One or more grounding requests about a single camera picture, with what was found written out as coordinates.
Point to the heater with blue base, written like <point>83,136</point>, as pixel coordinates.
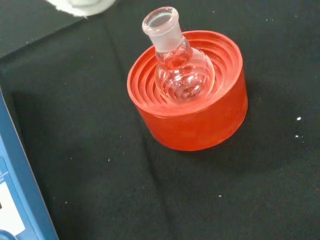
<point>22,190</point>

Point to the black bench cloth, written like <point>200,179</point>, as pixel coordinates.
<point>100,150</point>

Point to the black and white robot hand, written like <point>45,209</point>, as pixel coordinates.
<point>82,6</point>

